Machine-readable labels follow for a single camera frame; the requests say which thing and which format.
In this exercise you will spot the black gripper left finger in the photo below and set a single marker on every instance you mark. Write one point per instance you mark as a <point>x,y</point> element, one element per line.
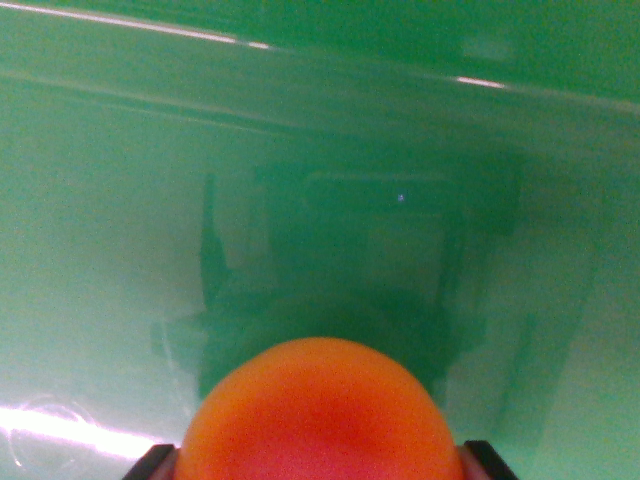
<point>152,464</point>

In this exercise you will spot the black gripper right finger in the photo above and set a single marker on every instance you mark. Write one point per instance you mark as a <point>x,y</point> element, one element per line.
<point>485,462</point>

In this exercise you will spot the orange peach fruit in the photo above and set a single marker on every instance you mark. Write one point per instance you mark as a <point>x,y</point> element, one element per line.
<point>320,415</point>

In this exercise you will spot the green plastic bin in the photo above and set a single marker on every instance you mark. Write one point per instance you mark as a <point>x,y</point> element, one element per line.
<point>100,225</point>

